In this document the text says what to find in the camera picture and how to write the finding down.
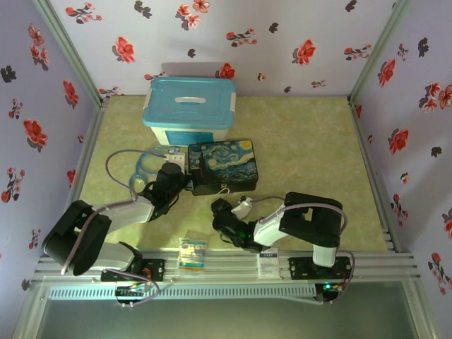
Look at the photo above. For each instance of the starry night tin box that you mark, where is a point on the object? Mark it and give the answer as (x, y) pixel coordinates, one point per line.
(226, 162)

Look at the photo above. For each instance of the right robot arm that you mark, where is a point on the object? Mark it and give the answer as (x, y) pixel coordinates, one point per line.
(310, 219)

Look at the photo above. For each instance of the blue stethoscope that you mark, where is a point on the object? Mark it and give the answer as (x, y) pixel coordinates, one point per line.
(141, 169)

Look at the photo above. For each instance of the clear plastic packet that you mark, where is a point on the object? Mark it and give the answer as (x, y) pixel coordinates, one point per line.
(192, 254)

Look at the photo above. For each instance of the small white card box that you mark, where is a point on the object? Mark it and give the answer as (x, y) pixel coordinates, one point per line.
(268, 265)

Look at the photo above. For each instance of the blue lidded storage box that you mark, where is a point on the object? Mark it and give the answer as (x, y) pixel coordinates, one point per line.
(189, 106)

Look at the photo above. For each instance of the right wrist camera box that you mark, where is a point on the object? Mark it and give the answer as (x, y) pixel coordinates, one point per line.
(242, 206)

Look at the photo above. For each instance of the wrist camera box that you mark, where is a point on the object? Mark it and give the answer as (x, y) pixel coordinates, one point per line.
(176, 159)
(242, 206)

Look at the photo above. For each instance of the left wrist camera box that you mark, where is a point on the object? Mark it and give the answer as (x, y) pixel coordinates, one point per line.
(176, 159)

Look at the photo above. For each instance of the aluminium frame rail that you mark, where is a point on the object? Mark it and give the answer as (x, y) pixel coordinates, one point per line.
(226, 273)

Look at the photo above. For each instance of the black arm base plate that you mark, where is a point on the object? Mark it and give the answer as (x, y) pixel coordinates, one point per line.
(155, 270)
(300, 268)

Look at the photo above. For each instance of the aluminium frame post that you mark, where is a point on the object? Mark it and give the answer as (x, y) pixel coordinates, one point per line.
(67, 49)
(379, 49)

